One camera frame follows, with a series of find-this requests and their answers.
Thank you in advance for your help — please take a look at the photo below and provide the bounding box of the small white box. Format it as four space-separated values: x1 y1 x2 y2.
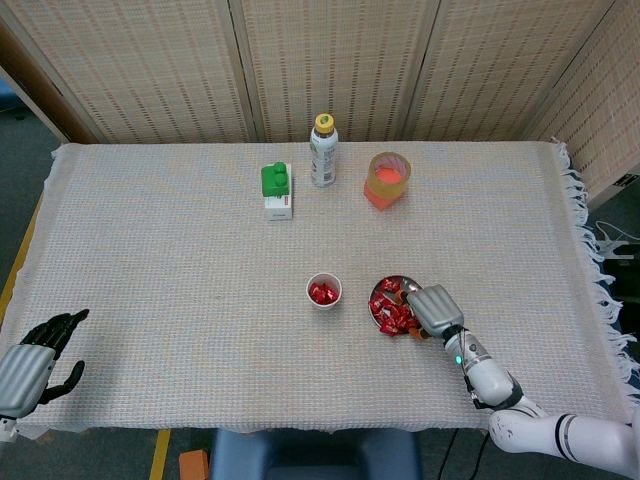
263 175 295 223

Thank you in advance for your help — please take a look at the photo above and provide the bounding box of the small orange foam block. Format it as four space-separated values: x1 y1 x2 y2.
178 448 210 480

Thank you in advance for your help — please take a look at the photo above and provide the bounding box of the beige woven tablecloth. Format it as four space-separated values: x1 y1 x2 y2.
0 138 640 436

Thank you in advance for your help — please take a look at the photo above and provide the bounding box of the right orange-tipped robot hand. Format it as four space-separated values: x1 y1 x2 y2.
392 283 465 343

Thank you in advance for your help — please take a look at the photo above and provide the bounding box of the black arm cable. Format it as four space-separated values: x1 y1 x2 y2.
463 369 484 409

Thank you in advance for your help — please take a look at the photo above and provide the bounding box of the woven bamboo folding screen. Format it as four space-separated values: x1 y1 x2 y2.
0 0 640 204

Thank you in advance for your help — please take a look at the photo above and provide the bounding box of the blue padded seat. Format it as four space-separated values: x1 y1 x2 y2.
208 428 424 480

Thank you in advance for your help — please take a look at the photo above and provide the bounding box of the orange drink cup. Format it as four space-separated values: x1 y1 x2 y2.
368 152 413 200

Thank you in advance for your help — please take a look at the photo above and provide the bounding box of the white bottle yellow cap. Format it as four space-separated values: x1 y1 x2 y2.
309 113 339 189

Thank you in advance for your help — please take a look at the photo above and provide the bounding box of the white cable bundle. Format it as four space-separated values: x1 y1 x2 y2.
593 219 634 261

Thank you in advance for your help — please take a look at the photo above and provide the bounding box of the left black-fingered robot hand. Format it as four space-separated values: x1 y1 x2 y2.
0 308 90 419

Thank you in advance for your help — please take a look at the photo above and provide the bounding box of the white paper cup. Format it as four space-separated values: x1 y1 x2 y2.
305 272 344 312

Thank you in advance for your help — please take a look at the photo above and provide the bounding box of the blue furniture piece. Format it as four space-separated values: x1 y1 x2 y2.
0 77 26 121

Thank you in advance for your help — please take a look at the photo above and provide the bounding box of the metal bowl of red candies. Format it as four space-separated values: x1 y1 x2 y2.
368 275 425 337

